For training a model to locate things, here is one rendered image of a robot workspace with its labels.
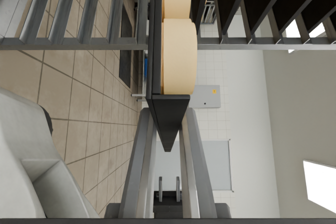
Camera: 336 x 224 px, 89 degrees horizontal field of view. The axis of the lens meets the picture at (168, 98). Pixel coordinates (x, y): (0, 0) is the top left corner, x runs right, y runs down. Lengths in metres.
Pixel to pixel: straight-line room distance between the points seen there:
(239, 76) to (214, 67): 0.62
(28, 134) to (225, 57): 4.31
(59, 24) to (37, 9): 0.11
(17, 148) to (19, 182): 0.05
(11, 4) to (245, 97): 4.11
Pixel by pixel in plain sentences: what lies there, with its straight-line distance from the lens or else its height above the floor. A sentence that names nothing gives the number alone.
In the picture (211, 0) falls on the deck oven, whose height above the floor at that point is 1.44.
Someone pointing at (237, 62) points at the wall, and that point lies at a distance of 4.51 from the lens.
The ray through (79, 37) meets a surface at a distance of 0.64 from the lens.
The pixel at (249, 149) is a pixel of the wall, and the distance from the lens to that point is 4.32.
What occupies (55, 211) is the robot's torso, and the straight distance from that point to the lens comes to 0.35.
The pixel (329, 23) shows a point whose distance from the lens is 0.81.
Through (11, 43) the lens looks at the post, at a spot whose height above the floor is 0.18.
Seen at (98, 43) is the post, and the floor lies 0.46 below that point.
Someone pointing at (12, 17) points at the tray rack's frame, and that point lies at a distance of 0.85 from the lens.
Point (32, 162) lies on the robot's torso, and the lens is 0.30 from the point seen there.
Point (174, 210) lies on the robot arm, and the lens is 0.55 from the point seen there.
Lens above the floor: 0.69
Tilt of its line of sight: level
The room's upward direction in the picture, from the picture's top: 90 degrees clockwise
